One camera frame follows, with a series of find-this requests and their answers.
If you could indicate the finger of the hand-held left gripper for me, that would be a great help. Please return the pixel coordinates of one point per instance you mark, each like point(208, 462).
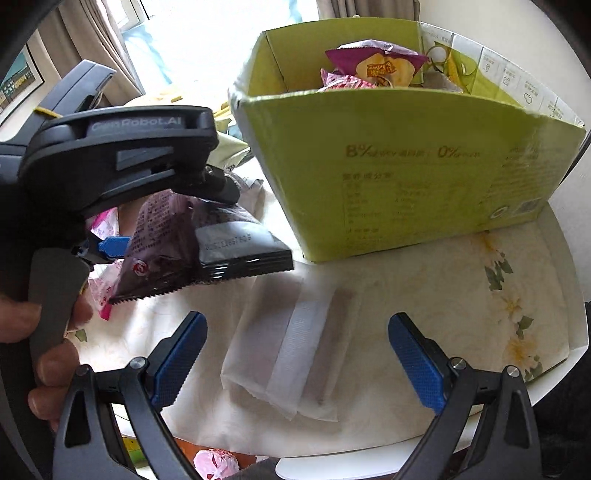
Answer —
point(113, 246)
point(221, 184)

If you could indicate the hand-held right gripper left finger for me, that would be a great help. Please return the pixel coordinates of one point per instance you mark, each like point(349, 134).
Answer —
point(180, 357)

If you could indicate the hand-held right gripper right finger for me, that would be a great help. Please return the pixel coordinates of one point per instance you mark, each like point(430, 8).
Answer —
point(415, 364)

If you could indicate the dark purple snack packet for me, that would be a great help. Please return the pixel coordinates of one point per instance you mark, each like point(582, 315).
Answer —
point(161, 240)

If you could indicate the white translucent packet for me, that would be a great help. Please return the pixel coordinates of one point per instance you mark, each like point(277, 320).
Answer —
point(277, 350)

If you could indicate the green cardboard box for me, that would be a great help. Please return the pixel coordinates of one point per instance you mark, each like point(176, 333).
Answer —
point(392, 184)

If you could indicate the person's left hand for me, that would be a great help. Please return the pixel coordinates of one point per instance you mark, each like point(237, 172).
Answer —
point(14, 318)

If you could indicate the light green snack packet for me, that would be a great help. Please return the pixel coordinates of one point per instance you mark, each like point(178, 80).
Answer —
point(228, 147)

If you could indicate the pink white snack packet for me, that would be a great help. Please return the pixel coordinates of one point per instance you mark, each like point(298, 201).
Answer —
point(214, 466)
point(99, 286)

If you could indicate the brown curtain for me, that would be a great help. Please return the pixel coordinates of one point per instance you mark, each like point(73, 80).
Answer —
point(78, 37)
point(332, 8)

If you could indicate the pink striped snack packet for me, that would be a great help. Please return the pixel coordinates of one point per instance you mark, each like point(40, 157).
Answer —
point(341, 83)

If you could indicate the purple yellow snack packet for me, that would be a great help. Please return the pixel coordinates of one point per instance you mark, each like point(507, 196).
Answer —
point(383, 67)

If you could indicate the beige snack packet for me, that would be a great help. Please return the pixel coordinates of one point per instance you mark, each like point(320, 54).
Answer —
point(436, 83)

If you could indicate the framed wall picture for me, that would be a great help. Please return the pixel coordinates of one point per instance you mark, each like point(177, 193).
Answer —
point(18, 83)

